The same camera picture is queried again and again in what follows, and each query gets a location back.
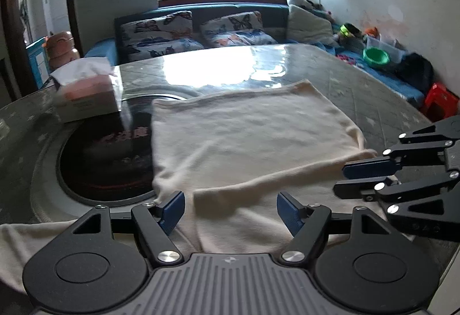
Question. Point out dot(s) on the round black hot plate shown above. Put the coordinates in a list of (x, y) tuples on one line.
[(104, 157)]

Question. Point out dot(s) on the light grey cushion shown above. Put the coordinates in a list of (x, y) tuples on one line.
[(309, 25)]

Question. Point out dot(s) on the butterfly print pillow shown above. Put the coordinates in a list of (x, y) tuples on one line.
[(158, 36), (237, 31)]

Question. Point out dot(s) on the green plastic bowl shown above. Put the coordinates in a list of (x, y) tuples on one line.
[(376, 57)]

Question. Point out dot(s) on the blue patterned sofa mat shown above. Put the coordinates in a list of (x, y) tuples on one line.
[(399, 88)]

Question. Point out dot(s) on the red plastic stool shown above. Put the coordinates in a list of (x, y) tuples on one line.
[(440, 99)]

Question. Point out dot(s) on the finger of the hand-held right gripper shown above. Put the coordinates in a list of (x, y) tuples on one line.
[(366, 167), (359, 189)]

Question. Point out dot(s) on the clear plastic box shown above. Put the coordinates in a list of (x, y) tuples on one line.
[(393, 49)]

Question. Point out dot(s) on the white plush toy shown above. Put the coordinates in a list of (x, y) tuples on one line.
[(298, 0)]

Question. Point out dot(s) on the pink small item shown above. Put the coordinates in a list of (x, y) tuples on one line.
[(345, 57)]

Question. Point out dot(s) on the green and black toy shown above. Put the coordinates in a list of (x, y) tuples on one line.
[(348, 31)]

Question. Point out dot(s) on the black bag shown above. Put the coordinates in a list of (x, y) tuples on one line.
[(415, 70)]

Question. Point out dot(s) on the blue toy stand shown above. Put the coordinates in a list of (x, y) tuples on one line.
[(37, 61)]

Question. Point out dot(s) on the orange toy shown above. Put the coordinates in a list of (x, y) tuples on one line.
[(372, 32)]

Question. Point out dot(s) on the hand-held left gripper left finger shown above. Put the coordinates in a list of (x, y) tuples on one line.
[(172, 210)]

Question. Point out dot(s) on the tissue box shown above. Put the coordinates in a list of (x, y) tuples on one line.
[(90, 99)]

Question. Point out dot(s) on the blue sofa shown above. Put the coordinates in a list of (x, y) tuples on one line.
[(215, 11)]

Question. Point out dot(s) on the cream fleece garment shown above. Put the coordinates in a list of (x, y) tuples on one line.
[(251, 128)]

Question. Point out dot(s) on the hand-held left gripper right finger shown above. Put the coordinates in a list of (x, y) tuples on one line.
[(289, 212)]

